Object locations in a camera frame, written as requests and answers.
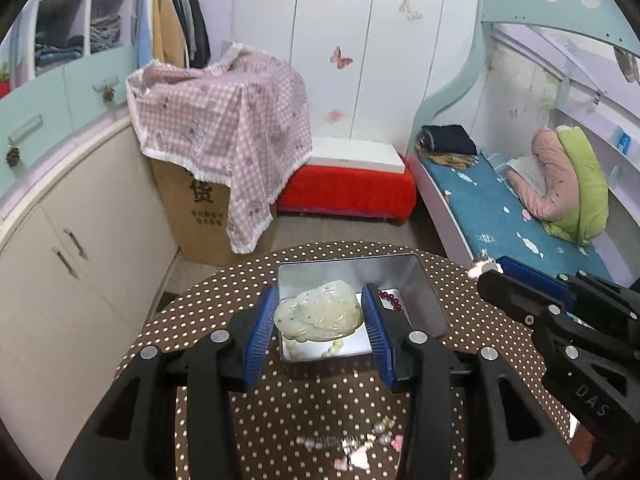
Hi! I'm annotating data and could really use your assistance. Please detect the pale jade carved pendant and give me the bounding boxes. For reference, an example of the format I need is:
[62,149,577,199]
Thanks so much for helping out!
[273,280,363,342]

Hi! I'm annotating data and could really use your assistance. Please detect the pink flower hair clip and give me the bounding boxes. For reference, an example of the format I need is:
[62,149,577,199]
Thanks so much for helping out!
[333,434,404,471]

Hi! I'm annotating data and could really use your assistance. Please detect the pearl and silver jewelry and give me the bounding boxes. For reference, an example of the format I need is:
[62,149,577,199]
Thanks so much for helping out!
[294,416,396,454]

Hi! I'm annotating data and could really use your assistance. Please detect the silver metal tin box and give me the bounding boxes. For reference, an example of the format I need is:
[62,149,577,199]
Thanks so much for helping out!
[273,254,449,365]

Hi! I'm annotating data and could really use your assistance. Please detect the pink pillow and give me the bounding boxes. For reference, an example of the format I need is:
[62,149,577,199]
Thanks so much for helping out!
[506,127,579,222]

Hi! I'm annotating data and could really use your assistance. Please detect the blue patterned bed mattress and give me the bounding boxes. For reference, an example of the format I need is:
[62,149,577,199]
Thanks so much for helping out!
[411,154,611,278]

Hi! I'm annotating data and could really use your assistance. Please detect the brown polka dot tablecloth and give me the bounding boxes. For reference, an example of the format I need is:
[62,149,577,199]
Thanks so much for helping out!
[120,240,570,479]

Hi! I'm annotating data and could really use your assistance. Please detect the brown cardboard box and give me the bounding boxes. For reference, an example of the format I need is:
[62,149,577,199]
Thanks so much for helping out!
[151,159,276,266]

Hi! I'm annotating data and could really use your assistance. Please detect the folded dark clothes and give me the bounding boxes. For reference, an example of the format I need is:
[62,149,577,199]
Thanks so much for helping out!
[416,125,477,170]

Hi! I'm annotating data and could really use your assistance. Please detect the beige cabinet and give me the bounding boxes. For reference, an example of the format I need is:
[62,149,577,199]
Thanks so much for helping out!
[1,120,177,479]

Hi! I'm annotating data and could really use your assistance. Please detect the red fabric stool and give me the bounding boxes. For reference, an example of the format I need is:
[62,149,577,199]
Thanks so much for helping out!
[277,159,416,224]

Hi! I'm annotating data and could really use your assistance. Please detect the white foam board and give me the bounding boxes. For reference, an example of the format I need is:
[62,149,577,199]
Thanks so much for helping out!
[308,136,405,174]

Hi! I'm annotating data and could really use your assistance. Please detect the pink checkered cloth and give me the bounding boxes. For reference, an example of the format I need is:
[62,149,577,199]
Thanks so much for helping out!
[126,42,312,254]

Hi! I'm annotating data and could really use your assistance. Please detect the teal drawer unit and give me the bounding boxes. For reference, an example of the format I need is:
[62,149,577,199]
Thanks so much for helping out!
[0,46,136,193]

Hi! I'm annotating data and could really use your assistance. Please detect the hanging clothes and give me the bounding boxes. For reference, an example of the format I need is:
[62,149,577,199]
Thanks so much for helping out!
[131,0,212,68]

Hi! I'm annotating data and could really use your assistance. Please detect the red potted plant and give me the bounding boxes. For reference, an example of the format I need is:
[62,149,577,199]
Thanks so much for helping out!
[0,62,11,98]

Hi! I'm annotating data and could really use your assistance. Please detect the white cube shelf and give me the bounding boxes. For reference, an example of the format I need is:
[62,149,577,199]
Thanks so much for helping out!
[1,0,132,89]

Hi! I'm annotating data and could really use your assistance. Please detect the red bead bracelet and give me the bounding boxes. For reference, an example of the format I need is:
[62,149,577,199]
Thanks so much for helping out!
[377,287,406,316]

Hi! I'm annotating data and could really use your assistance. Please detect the yellow bead bracelet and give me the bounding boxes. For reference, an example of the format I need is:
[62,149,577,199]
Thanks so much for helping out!
[286,337,346,361]

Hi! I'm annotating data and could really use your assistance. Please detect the teal bed frame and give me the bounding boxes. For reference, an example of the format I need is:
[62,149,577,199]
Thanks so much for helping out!
[412,0,639,282]

